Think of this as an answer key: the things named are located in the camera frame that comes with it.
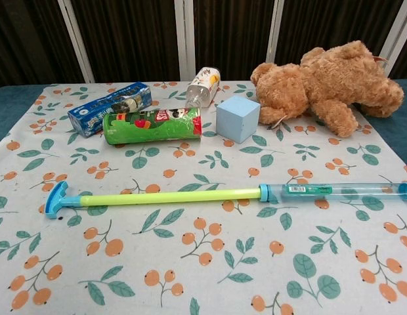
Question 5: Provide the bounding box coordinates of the floral print tablecloth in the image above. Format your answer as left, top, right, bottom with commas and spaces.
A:
0, 80, 407, 315

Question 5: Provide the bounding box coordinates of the blue Oreo cookie box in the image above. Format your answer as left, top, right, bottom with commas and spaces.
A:
67, 81, 153, 138

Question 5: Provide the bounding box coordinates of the light blue foam cube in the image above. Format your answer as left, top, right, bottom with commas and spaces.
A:
215, 96, 261, 144

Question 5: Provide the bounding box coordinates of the green Pringles chips can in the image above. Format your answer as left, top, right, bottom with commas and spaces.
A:
102, 107, 204, 146

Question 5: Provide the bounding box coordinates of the green blue telescopic toy stick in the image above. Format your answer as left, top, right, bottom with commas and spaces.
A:
45, 181, 407, 221

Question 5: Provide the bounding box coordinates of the dark folding screen white frame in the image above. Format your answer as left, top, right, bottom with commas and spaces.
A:
0, 0, 407, 89

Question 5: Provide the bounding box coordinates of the brown plush teddy bear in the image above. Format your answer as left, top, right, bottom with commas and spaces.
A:
249, 40, 405, 138

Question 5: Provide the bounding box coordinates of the clear plastic drink bottle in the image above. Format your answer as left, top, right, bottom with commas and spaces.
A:
184, 66, 221, 109

